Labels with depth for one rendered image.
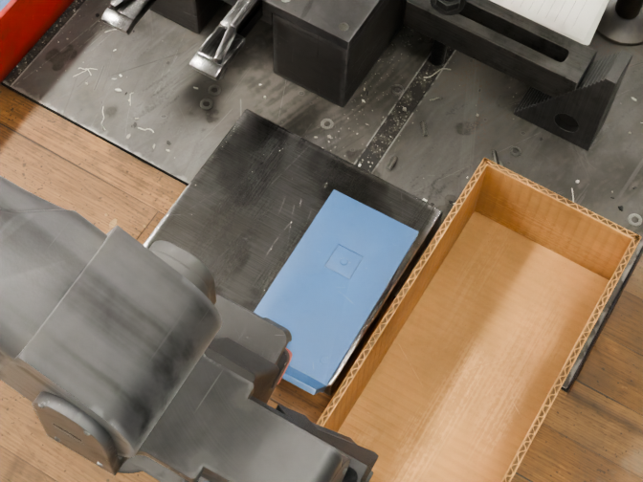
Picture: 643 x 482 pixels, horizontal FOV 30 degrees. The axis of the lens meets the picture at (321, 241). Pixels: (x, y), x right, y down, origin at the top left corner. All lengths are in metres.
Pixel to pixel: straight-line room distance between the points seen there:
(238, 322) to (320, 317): 0.19
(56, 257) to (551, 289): 0.48
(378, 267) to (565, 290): 0.14
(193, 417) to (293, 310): 0.31
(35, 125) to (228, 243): 0.19
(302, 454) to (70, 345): 0.12
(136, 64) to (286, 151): 0.15
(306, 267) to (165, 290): 0.37
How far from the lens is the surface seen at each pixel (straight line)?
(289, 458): 0.52
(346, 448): 0.60
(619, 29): 1.01
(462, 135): 0.94
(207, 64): 0.86
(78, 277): 0.48
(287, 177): 0.88
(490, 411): 0.83
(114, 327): 0.48
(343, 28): 0.88
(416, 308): 0.86
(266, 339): 0.64
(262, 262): 0.85
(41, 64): 0.98
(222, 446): 0.52
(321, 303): 0.83
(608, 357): 0.87
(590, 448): 0.84
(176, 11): 0.98
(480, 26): 0.91
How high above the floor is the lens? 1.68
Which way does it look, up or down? 62 degrees down
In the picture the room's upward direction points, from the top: 3 degrees clockwise
